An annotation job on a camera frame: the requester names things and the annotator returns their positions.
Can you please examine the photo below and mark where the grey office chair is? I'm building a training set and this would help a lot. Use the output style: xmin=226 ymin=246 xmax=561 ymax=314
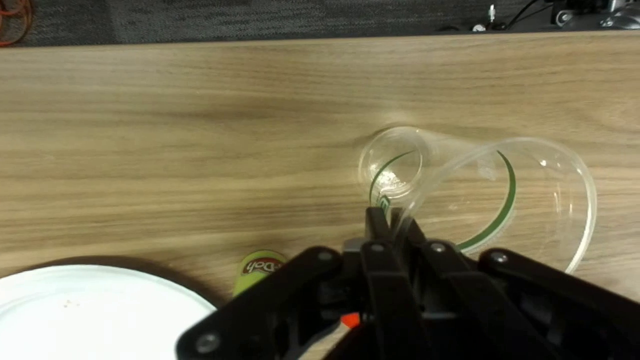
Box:
xmin=466 ymin=0 xmax=640 ymax=35

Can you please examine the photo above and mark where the clear plastic cup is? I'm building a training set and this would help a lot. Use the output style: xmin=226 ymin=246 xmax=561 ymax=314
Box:
xmin=356 ymin=124 xmax=600 ymax=276

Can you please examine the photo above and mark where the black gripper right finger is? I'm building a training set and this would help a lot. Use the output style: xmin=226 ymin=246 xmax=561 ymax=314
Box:
xmin=391 ymin=208 xmax=640 ymax=360

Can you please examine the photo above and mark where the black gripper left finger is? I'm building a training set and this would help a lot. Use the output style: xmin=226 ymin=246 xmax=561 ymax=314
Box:
xmin=175 ymin=205 xmax=428 ymax=360

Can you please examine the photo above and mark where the white paper plate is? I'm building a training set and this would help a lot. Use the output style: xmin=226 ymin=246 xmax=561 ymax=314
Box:
xmin=0 ymin=262 xmax=221 ymax=360

